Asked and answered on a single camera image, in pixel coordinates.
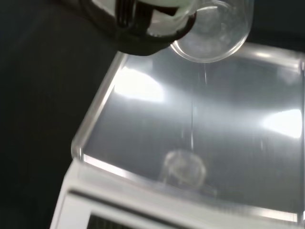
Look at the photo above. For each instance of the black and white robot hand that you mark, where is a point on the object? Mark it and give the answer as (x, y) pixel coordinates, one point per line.
(143, 35)

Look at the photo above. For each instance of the white electronic balance steel pan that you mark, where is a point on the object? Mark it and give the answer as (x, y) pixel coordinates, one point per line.
(190, 119)

